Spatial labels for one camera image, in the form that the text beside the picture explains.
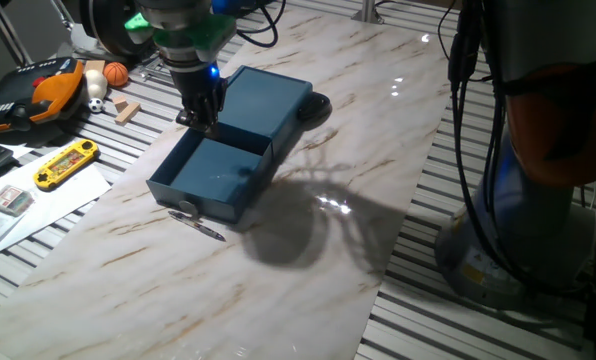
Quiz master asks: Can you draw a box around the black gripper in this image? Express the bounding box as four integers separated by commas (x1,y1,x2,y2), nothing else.
170,63,229,140

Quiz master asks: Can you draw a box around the blue drawer box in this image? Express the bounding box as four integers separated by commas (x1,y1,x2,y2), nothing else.
145,121,275,226

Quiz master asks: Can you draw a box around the long wooden block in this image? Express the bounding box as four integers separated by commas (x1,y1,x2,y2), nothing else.
114,101,143,126

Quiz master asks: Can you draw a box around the small orange basketball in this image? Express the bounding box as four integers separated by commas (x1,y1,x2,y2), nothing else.
102,61,130,89

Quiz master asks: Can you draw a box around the white gourd shaped toy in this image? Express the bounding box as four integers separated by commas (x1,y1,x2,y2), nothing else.
84,68,110,102

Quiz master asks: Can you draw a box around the black round disc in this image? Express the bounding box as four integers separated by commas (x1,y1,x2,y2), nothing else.
297,91,333,125

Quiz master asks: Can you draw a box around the black filament spool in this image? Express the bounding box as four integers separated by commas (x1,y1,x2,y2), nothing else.
79,0,154,58

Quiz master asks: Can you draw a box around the yellow handheld game console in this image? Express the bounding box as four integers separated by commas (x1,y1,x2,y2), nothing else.
32,139,101,193

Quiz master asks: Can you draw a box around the black and orange teach pendant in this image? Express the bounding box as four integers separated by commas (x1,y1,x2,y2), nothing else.
0,57,87,135

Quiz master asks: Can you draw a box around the blank white paper sheet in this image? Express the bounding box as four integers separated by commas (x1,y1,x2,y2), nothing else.
0,144,112,264

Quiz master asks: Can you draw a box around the thin metal rod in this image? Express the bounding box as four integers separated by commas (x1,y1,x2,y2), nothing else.
50,0,84,57

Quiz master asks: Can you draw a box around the marble pattern mat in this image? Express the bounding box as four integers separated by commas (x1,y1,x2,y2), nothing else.
0,3,457,360

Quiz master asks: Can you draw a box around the small clear card box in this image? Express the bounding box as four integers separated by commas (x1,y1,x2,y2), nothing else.
0,184,36,218

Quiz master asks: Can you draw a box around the grey metal bar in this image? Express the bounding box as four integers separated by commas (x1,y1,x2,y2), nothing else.
0,0,35,67

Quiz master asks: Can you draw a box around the silver metal bracket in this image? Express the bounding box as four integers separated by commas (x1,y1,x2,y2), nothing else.
136,49,172,81

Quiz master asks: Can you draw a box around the green printed wrist mount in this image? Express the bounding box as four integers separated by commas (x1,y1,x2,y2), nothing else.
123,11,238,52

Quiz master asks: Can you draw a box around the aluminium frame profile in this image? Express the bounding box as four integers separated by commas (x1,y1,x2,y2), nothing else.
351,0,386,26

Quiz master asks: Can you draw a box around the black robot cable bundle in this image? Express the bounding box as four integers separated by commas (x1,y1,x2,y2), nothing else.
235,0,514,281

